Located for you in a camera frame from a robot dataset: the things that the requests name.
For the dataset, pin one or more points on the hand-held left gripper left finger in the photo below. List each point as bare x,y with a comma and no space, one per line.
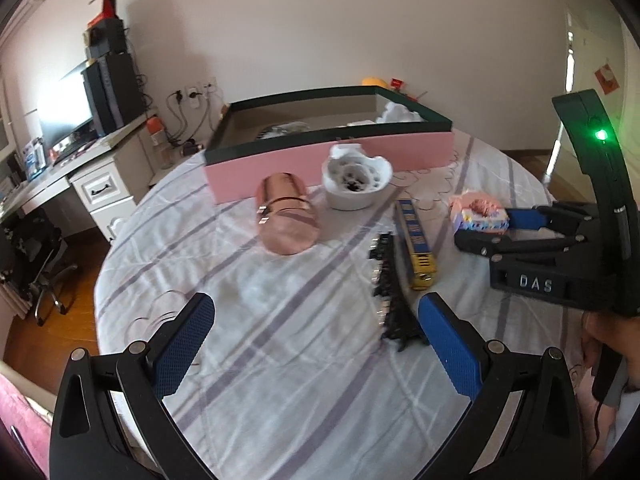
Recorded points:
182,345

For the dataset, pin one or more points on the black box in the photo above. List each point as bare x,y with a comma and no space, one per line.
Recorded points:
105,40

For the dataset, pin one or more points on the yellow plush octopus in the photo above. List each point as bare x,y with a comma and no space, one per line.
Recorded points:
374,81

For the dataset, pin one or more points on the black remote control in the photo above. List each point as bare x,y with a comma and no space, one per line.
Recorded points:
280,131

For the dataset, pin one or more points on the small black device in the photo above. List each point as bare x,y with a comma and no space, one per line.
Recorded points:
191,148

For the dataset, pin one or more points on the white rod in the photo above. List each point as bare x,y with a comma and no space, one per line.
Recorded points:
552,157

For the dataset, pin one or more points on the pink brick cake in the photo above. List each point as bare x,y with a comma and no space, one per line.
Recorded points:
475,210

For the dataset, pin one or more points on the white desk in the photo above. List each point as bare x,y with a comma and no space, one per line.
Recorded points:
50,180

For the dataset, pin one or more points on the black office chair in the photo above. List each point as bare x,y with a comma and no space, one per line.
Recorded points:
35,255

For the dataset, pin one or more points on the blue printed box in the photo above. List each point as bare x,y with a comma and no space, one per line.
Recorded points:
32,160

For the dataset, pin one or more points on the white patterned sheet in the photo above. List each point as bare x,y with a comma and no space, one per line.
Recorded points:
275,285

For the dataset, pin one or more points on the red door decoration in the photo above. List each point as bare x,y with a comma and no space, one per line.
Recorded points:
607,79

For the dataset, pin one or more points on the computer monitor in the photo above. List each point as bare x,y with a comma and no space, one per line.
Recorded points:
80,132

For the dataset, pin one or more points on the pink box with green rim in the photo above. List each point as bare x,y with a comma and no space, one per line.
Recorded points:
300,160

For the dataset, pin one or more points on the white door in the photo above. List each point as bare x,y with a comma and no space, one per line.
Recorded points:
600,35

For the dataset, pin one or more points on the red triangular item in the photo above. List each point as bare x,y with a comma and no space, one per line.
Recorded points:
106,7

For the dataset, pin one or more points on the white drawer cabinet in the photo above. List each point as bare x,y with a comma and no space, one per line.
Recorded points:
100,190

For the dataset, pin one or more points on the plastic bottle with orange cap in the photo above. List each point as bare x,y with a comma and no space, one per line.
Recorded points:
157,142

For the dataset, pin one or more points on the rose gold tumbler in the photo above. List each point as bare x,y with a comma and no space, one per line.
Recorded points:
287,220

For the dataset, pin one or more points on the white perforated bowl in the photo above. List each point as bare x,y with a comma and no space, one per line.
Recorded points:
350,197

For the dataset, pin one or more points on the yellow and blue toy train car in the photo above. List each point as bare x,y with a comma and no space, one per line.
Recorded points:
417,245

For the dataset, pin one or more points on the person's right hand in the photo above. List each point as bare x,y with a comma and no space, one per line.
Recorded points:
590,335

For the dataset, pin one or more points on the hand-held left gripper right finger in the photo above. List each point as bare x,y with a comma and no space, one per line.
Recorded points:
450,347

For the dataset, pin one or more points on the pink blanket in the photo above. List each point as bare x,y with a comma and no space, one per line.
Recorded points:
20,400

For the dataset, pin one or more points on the white brick cat figure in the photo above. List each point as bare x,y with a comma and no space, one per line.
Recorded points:
400,112

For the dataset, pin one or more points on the black speaker stack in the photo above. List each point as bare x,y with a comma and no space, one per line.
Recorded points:
112,95

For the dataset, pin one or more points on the snack bag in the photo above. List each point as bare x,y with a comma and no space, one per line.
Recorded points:
225,111

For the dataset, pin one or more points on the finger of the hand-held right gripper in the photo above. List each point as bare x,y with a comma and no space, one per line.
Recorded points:
525,219
480,246

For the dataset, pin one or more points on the black toy locomotive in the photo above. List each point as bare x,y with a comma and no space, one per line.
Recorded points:
395,310

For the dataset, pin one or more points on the white wall socket panel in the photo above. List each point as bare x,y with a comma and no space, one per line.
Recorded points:
195,90

